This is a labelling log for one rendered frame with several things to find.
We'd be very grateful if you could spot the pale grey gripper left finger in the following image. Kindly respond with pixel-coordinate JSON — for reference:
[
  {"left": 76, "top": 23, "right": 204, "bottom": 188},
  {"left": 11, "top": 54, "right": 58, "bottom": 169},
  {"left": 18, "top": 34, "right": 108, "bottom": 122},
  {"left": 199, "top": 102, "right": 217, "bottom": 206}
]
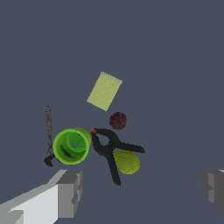
[{"left": 0, "top": 169, "right": 83, "bottom": 224}]

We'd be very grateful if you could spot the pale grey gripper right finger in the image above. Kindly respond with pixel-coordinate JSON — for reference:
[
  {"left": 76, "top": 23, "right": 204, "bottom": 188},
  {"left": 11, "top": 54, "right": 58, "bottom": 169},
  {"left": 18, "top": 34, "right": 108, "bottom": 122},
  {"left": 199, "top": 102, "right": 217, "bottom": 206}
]
[{"left": 200, "top": 169, "right": 224, "bottom": 215}]

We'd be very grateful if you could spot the green plastic cup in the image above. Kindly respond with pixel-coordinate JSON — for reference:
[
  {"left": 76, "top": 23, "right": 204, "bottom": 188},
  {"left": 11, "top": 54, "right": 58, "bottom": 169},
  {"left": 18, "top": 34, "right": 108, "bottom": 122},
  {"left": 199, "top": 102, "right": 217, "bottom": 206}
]
[{"left": 52, "top": 127, "right": 92, "bottom": 165}]

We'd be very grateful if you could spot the black spring clamp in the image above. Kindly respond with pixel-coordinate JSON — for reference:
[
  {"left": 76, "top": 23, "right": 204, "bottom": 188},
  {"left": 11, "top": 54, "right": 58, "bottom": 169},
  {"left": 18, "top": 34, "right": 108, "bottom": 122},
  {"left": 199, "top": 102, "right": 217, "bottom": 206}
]
[{"left": 90, "top": 127, "right": 146, "bottom": 186}]

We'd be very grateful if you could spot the dark red round plum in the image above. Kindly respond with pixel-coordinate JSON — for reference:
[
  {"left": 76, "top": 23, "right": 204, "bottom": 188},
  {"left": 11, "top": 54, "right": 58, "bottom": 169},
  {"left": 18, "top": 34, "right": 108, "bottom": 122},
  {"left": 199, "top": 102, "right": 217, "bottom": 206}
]
[{"left": 108, "top": 111, "right": 128, "bottom": 130}]

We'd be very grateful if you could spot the pale yellow sponge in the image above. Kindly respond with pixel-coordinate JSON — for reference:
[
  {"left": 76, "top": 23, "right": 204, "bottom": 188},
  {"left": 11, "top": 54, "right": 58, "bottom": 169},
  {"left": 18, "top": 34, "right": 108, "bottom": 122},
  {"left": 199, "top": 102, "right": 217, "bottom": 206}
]
[{"left": 86, "top": 71, "right": 123, "bottom": 112}]

